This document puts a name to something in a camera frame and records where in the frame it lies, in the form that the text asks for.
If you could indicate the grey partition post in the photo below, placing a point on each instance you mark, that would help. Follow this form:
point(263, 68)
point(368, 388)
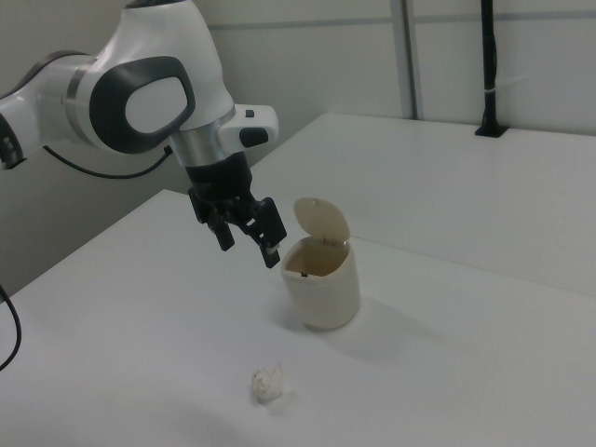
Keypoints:
point(406, 60)

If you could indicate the small white lidded bin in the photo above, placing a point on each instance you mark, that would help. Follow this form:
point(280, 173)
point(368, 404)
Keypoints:
point(321, 298)

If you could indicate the crumpled white paper trash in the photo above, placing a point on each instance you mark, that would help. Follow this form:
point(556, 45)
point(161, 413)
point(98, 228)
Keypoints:
point(267, 384)

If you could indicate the black pole with clamp base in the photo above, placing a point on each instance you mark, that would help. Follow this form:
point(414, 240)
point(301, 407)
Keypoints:
point(490, 56)

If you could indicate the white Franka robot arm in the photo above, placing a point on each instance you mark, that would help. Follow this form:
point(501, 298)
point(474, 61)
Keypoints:
point(153, 107)

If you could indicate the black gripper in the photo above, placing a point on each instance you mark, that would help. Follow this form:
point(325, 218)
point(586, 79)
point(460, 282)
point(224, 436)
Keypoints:
point(221, 181)

